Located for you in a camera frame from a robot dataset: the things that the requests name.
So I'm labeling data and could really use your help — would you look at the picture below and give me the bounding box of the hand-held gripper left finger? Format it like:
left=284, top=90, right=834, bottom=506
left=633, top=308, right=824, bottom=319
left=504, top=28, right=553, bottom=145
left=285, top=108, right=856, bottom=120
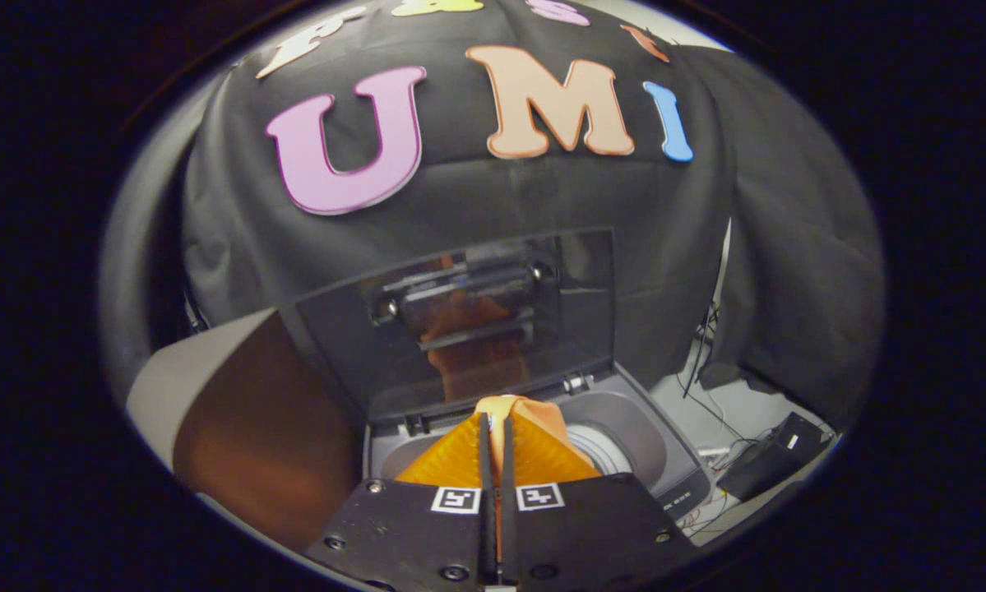
left=305, top=411, right=494, bottom=592

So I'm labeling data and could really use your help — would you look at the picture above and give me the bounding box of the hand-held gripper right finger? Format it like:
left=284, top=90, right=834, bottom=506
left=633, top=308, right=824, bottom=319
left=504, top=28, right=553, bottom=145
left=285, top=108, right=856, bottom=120
left=498, top=411, right=699, bottom=592

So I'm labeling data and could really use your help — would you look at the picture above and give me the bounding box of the orange garment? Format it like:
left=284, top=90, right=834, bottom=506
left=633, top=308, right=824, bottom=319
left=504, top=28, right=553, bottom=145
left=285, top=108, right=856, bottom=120
left=474, top=395, right=581, bottom=494

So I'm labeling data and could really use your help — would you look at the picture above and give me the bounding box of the black box on floor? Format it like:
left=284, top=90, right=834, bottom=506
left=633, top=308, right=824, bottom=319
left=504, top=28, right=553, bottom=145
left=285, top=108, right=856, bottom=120
left=716, top=411, right=831, bottom=502

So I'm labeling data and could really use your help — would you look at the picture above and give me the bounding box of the white cabinet with dark top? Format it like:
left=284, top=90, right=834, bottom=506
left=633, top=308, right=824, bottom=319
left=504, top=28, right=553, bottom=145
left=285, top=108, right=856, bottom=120
left=125, top=308, right=370, bottom=553

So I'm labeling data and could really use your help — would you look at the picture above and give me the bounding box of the black backdrop cloth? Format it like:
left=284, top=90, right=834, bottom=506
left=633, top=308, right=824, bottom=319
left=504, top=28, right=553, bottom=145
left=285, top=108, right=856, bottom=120
left=102, top=0, right=884, bottom=428

